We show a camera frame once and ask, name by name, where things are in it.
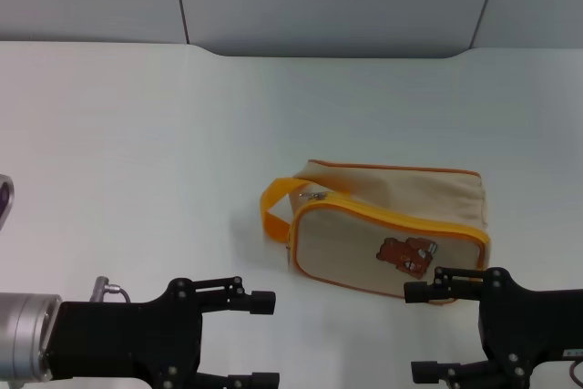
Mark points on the beige food bag orange trim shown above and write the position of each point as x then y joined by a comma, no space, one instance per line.
364,234

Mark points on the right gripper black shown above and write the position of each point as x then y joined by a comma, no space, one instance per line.
533,330

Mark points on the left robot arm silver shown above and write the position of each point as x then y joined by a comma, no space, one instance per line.
27,339

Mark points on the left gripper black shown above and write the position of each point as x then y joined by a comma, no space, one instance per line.
127,339

